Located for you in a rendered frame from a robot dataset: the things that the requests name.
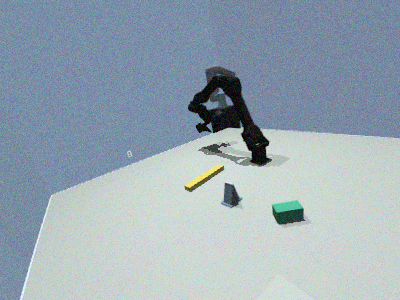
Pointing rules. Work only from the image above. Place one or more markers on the green rectangular block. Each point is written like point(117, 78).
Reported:
point(291, 210)

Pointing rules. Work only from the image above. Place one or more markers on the yellow bar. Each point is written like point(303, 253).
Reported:
point(203, 178)

